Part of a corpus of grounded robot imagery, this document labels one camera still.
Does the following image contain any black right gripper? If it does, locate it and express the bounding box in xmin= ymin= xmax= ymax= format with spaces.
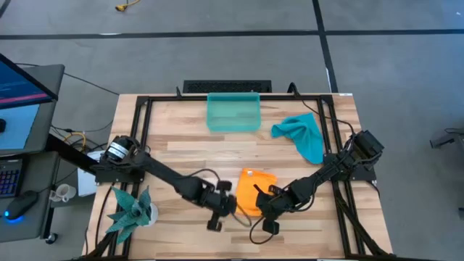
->
xmin=253 ymin=183 xmax=295 ymax=220

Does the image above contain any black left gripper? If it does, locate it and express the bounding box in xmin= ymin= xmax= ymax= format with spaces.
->
xmin=204 ymin=190 xmax=239 ymax=233

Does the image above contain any orange microfiber towel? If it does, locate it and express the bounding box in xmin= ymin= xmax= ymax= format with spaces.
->
xmin=235 ymin=167 xmax=278 ymax=218

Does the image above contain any teal microfiber towel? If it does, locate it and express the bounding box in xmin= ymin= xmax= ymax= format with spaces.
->
xmin=270 ymin=112 xmax=325 ymax=165

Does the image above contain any teal translucent plastic basket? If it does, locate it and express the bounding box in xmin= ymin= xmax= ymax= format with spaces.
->
xmin=206 ymin=91 xmax=262 ymax=133

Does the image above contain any artificial plant in white pot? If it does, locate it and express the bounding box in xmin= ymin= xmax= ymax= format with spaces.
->
xmin=105 ymin=185 xmax=160 ymax=244

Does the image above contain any white paper sheet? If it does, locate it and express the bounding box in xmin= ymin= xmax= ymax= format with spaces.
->
xmin=77 ymin=150 xmax=107 ymax=198

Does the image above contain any white mug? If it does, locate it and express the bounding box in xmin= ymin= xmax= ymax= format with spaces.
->
xmin=49 ymin=183 xmax=78 ymax=203

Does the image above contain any black desk support beam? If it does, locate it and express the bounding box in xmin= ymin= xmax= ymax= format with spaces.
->
xmin=45 ymin=133 xmax=101 ymax=175

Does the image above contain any black stand foot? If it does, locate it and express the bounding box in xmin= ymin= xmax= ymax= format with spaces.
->
xmin=429 ymin=127 xmax=464 ymax=149

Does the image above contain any grey keyboard desk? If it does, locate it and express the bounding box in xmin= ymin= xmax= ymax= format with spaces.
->
xmin=0 ymin=151 xmax=61 ymax=243

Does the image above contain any black computer mouse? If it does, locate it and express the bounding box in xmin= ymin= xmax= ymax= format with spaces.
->
xmin=5 ymin=190 xmax=40 ymax=222

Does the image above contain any backlit computer keyboard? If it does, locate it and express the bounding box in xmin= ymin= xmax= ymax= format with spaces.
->
xmin=0 ymin=158 xmax=22 ymax=199

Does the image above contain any computer monitor with blue screen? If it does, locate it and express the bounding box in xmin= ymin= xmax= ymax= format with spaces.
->
xmin=0 ymin=53 xmax=59 ymax=110

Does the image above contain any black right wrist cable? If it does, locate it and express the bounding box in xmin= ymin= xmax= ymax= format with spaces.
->
xmin=249 ymin=216 xmax=277 ymax=245

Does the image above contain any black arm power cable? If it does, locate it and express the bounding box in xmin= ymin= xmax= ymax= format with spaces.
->
xmin=288 ymin=82 xmax=358 ymax=146

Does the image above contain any black metal table frame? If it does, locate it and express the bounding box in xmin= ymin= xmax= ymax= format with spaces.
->
xmin=81 ymin=93 xmax=396 ymax=261

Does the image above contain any yellow coiled cable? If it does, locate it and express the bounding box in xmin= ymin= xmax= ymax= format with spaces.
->
xmin=63 ymin=131 xmax=88 ymax=152

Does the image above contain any yellow floor cable plug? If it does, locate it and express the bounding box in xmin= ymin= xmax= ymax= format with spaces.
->
xmin=115 ymin=0 xmax=141 ymax=12

